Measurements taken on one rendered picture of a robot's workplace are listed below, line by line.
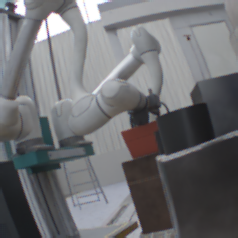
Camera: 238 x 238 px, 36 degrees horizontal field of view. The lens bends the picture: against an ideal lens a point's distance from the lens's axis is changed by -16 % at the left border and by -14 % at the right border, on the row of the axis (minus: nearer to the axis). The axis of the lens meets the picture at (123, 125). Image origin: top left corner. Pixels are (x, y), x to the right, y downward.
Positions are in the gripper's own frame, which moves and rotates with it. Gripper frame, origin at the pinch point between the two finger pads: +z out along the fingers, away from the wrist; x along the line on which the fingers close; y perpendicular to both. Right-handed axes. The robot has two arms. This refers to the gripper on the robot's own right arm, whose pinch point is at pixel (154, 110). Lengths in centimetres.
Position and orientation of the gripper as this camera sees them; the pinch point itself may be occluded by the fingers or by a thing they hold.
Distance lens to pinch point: 177.9
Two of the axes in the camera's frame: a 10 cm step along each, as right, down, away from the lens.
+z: 4.8, 1.7, 8.6
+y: -1.8, -9.4, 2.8
